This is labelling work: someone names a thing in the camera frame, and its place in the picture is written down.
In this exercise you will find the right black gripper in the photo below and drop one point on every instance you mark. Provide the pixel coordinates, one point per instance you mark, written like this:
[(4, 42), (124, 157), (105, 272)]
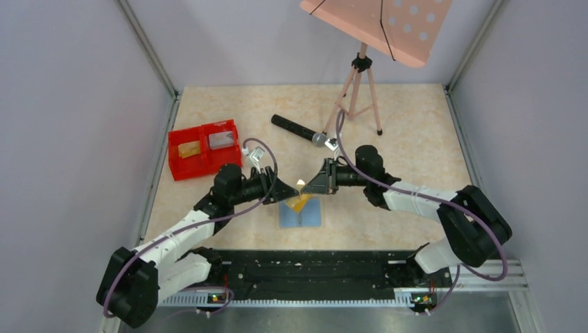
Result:
[(331, 176)]

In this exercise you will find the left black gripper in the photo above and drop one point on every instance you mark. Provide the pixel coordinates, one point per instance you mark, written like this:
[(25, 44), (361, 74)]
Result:
[(267, 185)]

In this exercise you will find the gold card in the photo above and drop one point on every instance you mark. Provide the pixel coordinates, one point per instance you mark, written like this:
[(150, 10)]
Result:
[(189, 149), (297, 203)]

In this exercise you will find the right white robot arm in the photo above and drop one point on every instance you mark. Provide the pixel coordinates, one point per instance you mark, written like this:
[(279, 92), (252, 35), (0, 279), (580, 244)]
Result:
[(474, 231)]

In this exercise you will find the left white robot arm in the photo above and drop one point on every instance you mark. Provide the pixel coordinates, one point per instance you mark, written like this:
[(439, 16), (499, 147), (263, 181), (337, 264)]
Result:
[(137, 280)]

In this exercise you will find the silver card in bin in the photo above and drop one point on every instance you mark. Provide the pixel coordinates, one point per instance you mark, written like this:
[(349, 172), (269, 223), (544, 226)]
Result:
[(221, 140)]

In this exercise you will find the gold card in bin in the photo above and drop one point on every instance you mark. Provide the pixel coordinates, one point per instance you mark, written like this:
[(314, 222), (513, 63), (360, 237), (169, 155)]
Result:
[(189, 149)]

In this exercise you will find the black handheld microphone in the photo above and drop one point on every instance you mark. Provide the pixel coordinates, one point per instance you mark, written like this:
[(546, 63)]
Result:
[(317, 138)]

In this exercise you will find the red plastic bin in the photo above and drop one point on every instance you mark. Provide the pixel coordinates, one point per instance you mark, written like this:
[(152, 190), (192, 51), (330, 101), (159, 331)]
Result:
[(209, 161)]

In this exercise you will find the pink music stand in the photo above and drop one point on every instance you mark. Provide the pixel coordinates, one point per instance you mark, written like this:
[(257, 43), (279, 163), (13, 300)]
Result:
[(404, 30)]

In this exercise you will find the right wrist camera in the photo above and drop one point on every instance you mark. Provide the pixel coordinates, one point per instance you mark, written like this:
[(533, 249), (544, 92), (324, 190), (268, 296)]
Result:
[(332, 144)]

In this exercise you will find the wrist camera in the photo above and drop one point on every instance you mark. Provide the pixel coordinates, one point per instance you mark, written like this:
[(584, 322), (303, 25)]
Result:
[(253, 157), (332, 144)]

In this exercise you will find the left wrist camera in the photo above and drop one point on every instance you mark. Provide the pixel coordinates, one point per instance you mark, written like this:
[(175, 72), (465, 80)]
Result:
[(253, 157)]

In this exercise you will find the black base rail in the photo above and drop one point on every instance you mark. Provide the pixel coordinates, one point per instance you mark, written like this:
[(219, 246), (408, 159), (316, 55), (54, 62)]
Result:
[(320, 275)]

